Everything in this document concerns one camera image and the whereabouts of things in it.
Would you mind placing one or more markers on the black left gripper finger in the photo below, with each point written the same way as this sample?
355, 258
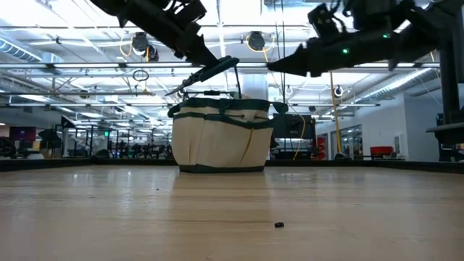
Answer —
204, 52

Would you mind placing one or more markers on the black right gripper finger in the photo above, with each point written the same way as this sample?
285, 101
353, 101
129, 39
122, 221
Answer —
308, 61

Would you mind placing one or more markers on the beige green-trimmed gardening bag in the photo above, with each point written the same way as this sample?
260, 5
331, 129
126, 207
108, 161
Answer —
221, 141

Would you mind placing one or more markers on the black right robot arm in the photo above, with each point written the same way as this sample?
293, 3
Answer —
417, 40

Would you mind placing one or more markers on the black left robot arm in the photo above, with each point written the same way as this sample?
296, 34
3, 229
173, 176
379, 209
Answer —
145, 18

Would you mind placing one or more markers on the yellow vertical pole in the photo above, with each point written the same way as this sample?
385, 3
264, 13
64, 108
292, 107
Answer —
335, 116

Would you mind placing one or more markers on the black cabinet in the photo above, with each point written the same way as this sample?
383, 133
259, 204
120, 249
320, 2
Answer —
293, 127

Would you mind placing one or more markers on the red bin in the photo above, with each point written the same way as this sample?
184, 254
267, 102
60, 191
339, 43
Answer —
381, 151

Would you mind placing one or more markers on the small black speck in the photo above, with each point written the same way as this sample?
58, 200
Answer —
279, 224

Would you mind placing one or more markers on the dark monitor screen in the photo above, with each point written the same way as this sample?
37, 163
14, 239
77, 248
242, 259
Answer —
22, 134

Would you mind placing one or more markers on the black table edge rail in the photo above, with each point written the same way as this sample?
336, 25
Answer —
36, 165

